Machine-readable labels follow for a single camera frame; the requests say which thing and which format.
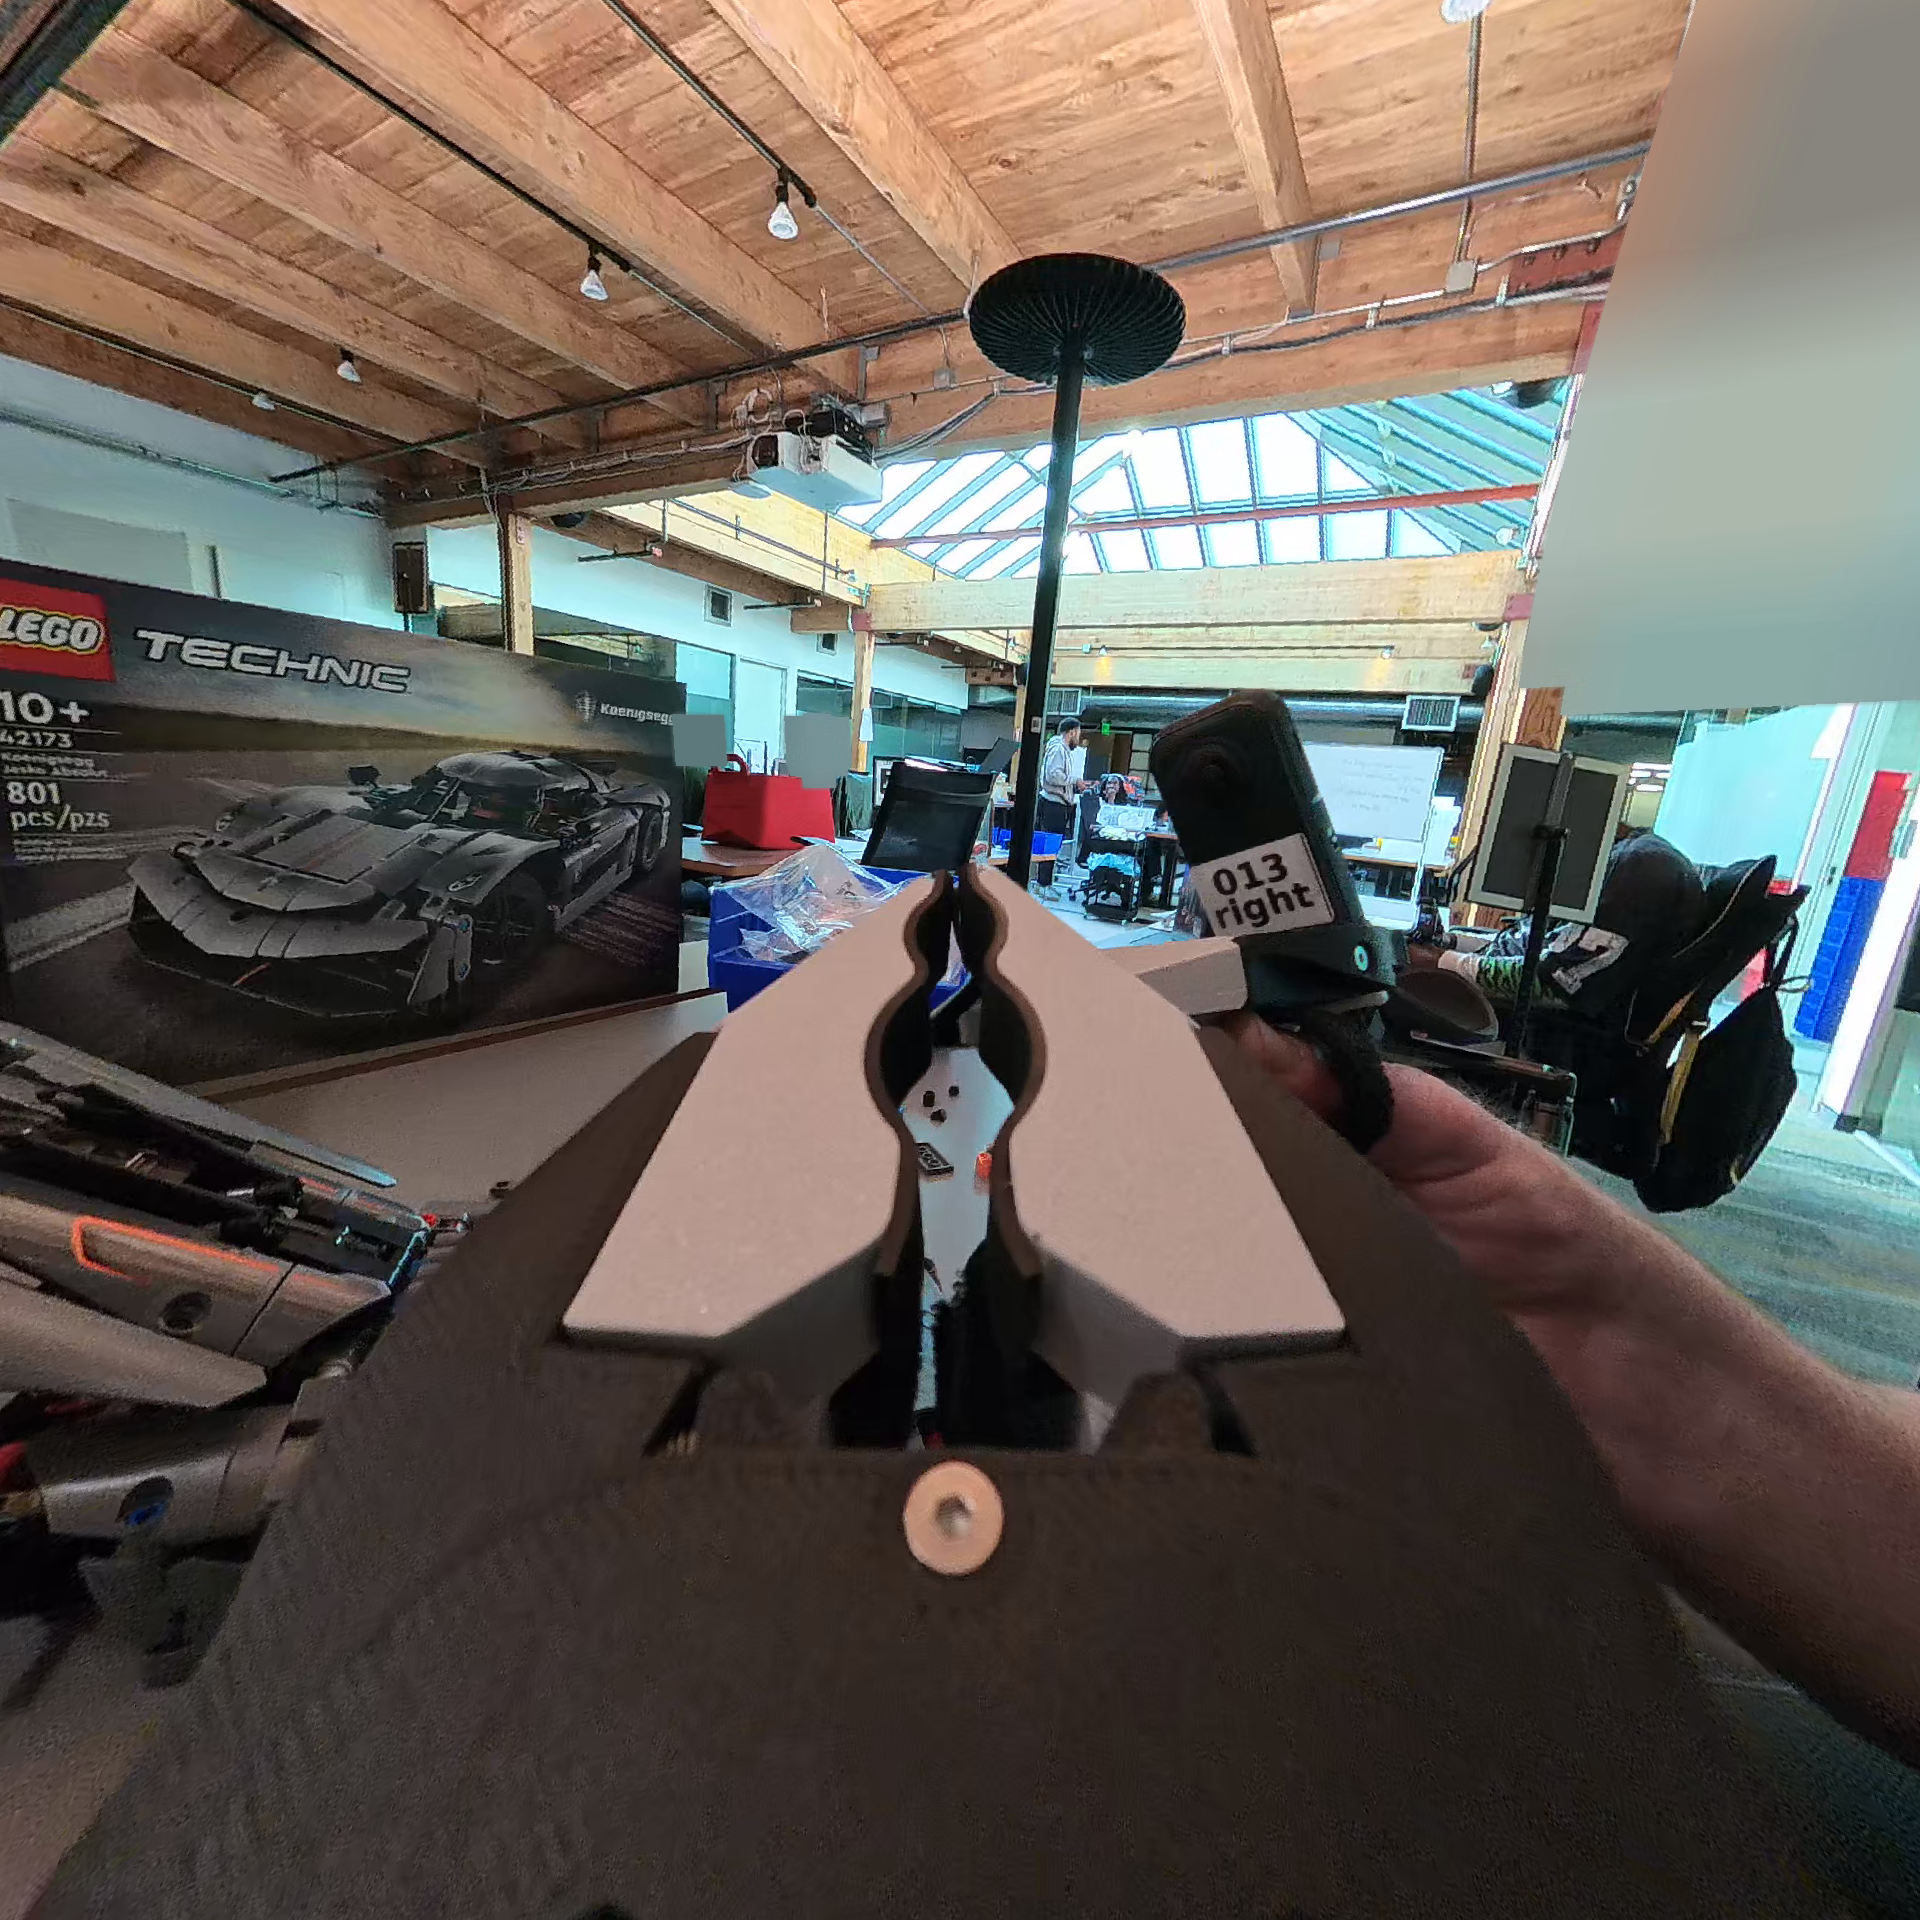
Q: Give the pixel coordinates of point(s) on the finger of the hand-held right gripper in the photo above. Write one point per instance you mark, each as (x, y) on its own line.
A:
(1201, 976)

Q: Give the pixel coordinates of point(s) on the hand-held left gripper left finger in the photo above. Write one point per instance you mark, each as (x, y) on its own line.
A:
(747, 1186)

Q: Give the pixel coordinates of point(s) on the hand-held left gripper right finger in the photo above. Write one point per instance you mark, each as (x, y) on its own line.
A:
(1154, 1186)

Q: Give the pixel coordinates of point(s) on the person's right forearm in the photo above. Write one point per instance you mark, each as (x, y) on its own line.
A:
(1771, 1471)

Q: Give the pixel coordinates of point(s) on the grey lego car model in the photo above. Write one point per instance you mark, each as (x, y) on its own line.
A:
(182, 1291)

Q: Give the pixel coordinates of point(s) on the lego set cardboard box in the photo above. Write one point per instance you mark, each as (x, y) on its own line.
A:
(373, 720)

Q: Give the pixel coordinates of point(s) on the person's right hand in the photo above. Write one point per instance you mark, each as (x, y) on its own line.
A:
(1471, 1186)

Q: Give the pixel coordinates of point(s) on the whiteboard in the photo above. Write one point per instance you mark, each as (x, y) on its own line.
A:
(1376, 788)

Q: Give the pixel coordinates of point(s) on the blue plastic bin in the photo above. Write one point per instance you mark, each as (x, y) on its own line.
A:
(745, 965)

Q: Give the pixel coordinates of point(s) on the clear plastic bags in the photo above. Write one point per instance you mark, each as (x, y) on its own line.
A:
(820, 892)

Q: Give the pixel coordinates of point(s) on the monitor on stand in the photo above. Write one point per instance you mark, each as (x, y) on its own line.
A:
(1544, 824)

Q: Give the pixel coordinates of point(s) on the red bag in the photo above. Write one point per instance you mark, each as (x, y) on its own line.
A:
(762, 811)

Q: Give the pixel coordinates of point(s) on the black floor lamp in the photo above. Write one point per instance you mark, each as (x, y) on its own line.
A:
(1073, 316)

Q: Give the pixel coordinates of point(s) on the black backpack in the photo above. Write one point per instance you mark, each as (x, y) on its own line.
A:
(1707, 1079)

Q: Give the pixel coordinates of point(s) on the white ceiling projector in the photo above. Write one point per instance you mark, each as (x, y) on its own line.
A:
(820, 474)

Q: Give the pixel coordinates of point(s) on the black wall speaker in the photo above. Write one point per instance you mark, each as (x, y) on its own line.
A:
(409, 574)

